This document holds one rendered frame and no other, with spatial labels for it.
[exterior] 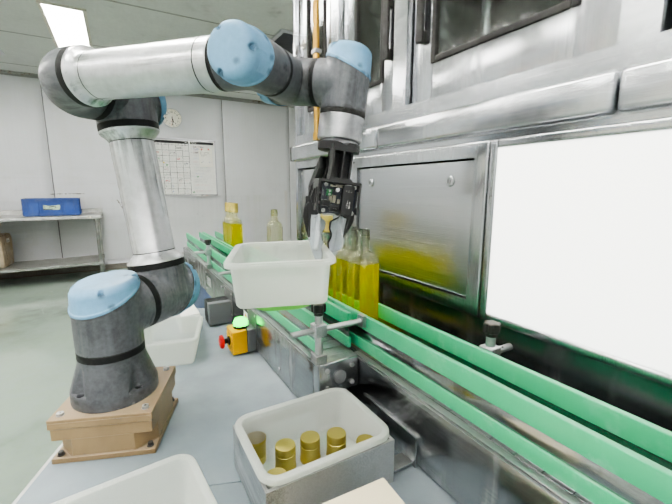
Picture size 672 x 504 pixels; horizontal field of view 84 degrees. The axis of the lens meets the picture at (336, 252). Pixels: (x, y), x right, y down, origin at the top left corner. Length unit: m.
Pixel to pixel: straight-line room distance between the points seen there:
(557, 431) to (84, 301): 0.74
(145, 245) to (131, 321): 0.17
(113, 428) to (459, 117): 0.87
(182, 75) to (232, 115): 6.32
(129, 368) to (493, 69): 0.89
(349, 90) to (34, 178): 6.22
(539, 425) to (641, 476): 0.11
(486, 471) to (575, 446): 0.14
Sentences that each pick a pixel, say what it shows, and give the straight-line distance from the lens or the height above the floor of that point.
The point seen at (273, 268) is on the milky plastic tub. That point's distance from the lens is 0.57.
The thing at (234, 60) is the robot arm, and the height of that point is 1.39.
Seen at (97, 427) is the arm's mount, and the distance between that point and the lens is 0.85.
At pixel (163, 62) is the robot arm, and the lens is 0.65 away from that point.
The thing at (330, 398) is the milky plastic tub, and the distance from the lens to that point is 0.78.
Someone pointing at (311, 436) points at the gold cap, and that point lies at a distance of 0.71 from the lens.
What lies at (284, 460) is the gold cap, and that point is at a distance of 0.70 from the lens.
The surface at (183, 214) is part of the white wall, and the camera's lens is 6.68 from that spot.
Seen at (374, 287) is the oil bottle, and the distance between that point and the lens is 0.85.
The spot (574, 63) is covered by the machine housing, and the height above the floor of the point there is 1.42.
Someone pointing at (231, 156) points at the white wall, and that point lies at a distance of 6.85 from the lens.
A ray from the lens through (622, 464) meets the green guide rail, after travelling 0.54.
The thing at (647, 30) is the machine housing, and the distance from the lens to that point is 0.70.
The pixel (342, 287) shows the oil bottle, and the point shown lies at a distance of 0.90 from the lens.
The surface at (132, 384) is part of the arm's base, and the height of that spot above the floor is 0.87.
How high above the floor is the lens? 1.23
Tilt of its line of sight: 10 degrees down
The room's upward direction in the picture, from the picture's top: straight up
